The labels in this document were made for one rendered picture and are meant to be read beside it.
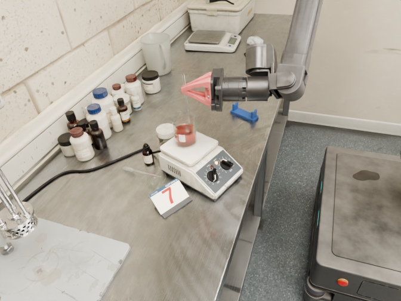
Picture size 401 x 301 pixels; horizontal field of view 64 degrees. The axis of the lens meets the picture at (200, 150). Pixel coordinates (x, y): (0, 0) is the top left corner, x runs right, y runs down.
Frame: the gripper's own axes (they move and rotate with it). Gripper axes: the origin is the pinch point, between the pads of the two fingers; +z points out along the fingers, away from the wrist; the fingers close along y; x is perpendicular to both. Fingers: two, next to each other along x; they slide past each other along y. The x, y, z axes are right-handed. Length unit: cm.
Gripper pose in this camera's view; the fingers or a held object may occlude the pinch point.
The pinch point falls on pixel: (184, 89)
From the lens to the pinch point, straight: 78.7
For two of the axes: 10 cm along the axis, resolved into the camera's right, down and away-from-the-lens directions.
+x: 0.7, 7.7, 6.3
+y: -1.1, 6.3, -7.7
